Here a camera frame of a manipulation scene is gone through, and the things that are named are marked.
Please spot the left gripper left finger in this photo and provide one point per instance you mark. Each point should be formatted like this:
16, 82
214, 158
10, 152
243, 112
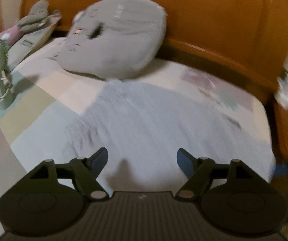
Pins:
86, 171

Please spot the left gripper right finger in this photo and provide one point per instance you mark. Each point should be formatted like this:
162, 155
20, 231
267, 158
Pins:
198, 172

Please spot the grey sweatpants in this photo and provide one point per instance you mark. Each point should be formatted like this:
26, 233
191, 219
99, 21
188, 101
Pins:
142, 126

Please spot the patchwork bed sheet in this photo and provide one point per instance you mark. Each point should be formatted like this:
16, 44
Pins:
48, 98

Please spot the grey plush cushion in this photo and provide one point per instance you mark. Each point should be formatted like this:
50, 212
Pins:
114, 38

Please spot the wooden headboard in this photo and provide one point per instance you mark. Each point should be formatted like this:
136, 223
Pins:
243, 41

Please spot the grey plush toy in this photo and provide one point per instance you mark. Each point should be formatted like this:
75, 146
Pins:
37, 18

